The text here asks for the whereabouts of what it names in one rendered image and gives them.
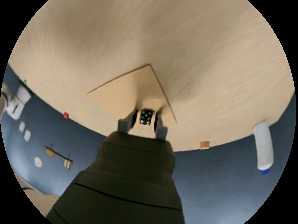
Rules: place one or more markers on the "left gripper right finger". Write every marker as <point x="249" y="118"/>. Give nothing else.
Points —
<point x="161" y="130"/>

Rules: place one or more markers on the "tan square mat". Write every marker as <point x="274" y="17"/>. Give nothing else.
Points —
<point x="137" y="89"/>

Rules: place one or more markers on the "white plastic bottle with blue cap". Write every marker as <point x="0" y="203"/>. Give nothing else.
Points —
<point x="264" y="146"/>

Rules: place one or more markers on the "black die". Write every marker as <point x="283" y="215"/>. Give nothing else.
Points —
<point x="146" y="117"/>

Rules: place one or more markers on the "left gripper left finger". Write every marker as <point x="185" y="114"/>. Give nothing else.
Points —
<point x="124" y="125"/>

